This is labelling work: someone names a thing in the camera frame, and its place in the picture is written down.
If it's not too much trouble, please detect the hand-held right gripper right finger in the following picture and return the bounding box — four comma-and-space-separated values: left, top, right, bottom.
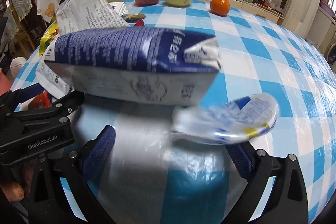
226, 143, 309, 224

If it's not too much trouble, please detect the yellow snack wrapper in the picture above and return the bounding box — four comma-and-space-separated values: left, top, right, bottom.
39, 21, 60, 56

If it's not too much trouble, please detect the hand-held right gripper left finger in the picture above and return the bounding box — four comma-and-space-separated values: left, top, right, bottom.
28, 125, 117, 224

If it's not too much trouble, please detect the white orange-print tablecloth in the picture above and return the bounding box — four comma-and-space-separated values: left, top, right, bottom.
34, 0, 63, 22

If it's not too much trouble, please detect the orange tangerine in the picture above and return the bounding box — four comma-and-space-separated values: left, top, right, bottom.
210, 0, 231, 16

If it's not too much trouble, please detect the dark wooden chair lace cover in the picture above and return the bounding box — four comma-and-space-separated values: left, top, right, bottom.
0, 7, 20, 54

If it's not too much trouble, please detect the pink plastic basin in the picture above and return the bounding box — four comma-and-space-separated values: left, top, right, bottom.
0, 70, 13, 98

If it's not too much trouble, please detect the wooden chair with lace cover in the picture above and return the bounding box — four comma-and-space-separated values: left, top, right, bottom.
12, 0, 36, 48

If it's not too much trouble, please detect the white printed packet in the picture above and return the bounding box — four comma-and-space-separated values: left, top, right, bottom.
35, 56, 74, 100

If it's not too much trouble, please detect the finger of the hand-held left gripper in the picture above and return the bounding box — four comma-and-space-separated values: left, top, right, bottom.
0, 90, 23, 113
39, 91, 86, 122

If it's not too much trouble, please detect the white paper leaflet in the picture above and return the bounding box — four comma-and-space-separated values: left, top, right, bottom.
109, 1, 129, 17

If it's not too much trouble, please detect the person's left hand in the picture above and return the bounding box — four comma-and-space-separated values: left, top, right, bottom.
0, 179, 26, 203

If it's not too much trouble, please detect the washing machine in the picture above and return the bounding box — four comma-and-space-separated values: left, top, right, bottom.
324, 38, 336, 65

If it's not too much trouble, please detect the white cushion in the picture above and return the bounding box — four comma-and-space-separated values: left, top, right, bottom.
9, 56, 27, 76

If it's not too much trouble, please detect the crushed clear plastic bottle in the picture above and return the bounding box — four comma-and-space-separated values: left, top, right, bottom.
171, 93, 280, 144

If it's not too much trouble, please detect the red snack wrapper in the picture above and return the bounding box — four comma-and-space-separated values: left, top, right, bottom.
28, 91, 53, 109

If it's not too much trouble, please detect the dark blue milk carton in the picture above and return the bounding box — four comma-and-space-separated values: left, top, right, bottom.
43, 28, 221, 106

